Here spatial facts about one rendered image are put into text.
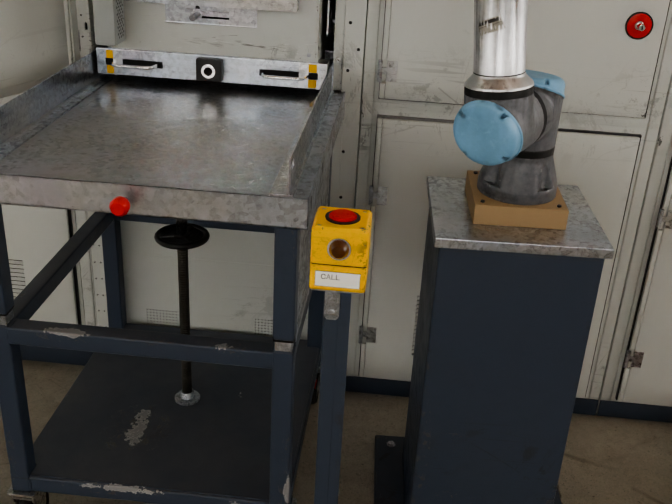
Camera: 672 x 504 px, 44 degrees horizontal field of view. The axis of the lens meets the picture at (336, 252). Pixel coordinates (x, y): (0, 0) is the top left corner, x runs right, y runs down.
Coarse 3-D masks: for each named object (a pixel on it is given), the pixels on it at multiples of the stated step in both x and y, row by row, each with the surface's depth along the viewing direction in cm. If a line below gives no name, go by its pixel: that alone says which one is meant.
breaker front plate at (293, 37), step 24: (312, 0) 186; (144, 24) 192; (168, 24) 192; (192, 24) 191; (216, 24) 190; (240, 24) 190; (264, 24) 190; (288, 24) 189; (312, 24) 189; (144, 48) 195; (168, 48) 194; (192, 48) 194; (216, 48) 193; (240, 48) 192; (264, 48) 192; (288, 48) 191; (312, 48) 191
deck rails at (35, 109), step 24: (72, 72) 184; (96, 72) 198; (24, 96) 162; (48, 96) 172; (72, 96) 184; (0, 120) 153; (24, 120) 162; (48, 120) 168; (312, 120) 163; (0, 144) 154; (312, 144) 162; (288, 168) 150; (288, 192) 138
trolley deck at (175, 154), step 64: (64, 128) 165; (128, 128) 167; (192, 128) 169; (256, 128) 171; (320, 128) 173; (0, 192) 143; (64, 192) 142; (128, 192) 141; (192, 192) 140; (256, 192) 140
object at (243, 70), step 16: (96, 48) 194; (112, 48) 194; (128, 64) 196; (144, 64) 195; (160, 64) 195; (176, 64) 194; (192, 64) 194; (224, 64) 193; (240, 64) 193; (256, 64) 192; (272, 64) 192; (288, 64) 192; (320, 64) 191; (224, 80) 195; (240, 80) 194; (256, 80) 194; (272, 80) 194; (288, 80) 193; (320, 80) 193
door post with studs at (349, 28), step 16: (336, 0) 191; (352, 0) 190; (336, 16) 192; (352, 16) 192; (336, 32) 194; (352, 32) 193; (336, 48) 195; (352, 48) 195; (336, 64) 197; (352, 64) 196; (336, 80) 199; (352, 80) 198; (352, 96) 200; (352, 112) 201; (352, 128) 203; (352, 144) 205; (352, 160) 206; (352, 176) 208; (352, 192) 210; (352, 208) 212
